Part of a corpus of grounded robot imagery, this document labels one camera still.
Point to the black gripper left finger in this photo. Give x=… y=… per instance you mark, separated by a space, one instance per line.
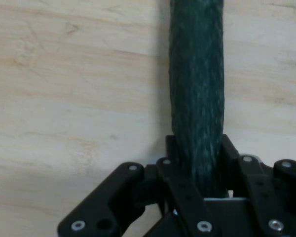
x=118 y=197

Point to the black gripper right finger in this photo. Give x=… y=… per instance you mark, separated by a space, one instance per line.
x=269 y=195

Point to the long dark green cucumber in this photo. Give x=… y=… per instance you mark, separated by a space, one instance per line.
x=197 y=86

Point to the wooden cutting board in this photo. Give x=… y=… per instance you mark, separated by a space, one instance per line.
x=76 y=86

